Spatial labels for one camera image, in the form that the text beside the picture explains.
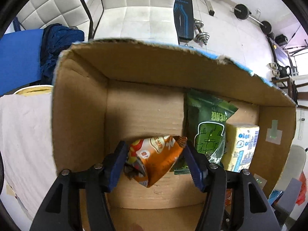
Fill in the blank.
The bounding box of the orange snack bag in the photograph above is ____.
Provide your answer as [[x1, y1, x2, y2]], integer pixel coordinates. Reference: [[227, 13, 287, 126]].
[[124, 135, 187, 188]]

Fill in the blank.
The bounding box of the yellow blue tissue pack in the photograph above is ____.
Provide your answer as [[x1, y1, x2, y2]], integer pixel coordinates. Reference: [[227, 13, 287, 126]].
[[221, 123, 259, 172]]

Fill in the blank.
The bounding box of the grey plastic chair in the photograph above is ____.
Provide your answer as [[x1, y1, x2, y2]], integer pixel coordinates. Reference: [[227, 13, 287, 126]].
[[274, 144, 308, 212]]

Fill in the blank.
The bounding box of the green snack bag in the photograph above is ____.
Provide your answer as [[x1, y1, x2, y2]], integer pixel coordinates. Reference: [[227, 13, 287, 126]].
[[185, 90, 238, 165]]

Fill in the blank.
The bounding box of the brown cardboard box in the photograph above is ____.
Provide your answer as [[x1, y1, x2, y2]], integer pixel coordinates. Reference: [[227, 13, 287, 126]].
[[52, 39, 296, 230]]

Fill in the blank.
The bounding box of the dark wooden chair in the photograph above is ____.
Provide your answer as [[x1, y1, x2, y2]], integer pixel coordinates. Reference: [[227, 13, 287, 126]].
[[271, 77, 307, 110]]

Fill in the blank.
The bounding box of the blue foam mat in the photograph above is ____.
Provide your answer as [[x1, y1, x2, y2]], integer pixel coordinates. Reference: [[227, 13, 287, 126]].
[[0, 29, 43, 95]]

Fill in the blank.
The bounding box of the chrome dumbbell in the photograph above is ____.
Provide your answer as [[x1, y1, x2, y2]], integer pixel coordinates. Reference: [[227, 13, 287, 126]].
[[194, 19, 210, 45]]

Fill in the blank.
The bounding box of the dark blue cloth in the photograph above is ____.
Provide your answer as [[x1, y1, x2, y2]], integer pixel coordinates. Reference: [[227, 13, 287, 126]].
[[40, 23, 85, 85]]

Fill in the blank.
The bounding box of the barbell with black plates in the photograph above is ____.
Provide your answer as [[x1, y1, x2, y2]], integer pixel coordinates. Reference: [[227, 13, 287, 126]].
[[234, 4, 272, 34]]

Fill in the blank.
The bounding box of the black blue weight bench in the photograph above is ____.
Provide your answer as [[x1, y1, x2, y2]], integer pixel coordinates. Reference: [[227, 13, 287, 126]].
[[173, 0, 194, 41]]

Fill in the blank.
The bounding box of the white padded chair near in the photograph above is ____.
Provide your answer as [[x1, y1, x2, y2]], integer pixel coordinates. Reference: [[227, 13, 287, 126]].
[[17, 0, 93, 41]]

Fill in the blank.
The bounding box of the white padded chair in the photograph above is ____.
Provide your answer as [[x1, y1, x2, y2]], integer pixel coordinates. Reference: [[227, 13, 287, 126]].
[[95, 0, 178, 45], [17, 0, 93, 41]]

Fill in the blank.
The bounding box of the white padded chair far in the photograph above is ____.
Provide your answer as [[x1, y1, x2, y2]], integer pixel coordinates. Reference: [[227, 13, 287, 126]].
[[95, 0, 178, 45]]

